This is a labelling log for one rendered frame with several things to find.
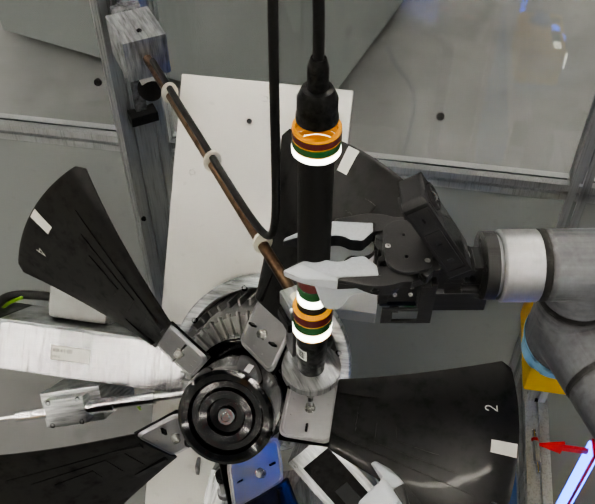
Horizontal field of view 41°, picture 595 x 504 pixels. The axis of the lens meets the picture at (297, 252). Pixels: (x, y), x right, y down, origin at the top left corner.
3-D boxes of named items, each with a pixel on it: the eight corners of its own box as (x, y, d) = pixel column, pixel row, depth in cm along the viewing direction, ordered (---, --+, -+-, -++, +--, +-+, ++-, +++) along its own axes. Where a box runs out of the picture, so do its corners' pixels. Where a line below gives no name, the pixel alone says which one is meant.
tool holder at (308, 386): (264, 348, 97) (262, 296, 90) (316, 328, 99) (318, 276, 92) (296, 405, 92) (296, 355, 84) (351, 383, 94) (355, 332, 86)
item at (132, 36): (110, 54, 132) (101, 7, 126) (151, 43, 134) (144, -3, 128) (129, 87, 125) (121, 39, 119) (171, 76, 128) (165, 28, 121)
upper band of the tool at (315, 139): (283, 144, 71) (283, 118, 69) (326, 131, 72) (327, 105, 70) (304, 173, 68) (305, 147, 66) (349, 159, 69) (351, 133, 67)
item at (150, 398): (204, 396, 111) (-27, 428, 116) (201, 381, 111) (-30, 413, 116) (200, 401, 109) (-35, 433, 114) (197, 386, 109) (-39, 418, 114)
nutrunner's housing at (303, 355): (289, 376, 97) (285, 51, 64) (318, 365, 98) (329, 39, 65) (303, 401, 95) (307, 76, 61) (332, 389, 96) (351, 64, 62)
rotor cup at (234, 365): (182, 346, 108) (152, 371, 95) (285, 327, 106) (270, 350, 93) (205, 448, 109) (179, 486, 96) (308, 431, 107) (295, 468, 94)
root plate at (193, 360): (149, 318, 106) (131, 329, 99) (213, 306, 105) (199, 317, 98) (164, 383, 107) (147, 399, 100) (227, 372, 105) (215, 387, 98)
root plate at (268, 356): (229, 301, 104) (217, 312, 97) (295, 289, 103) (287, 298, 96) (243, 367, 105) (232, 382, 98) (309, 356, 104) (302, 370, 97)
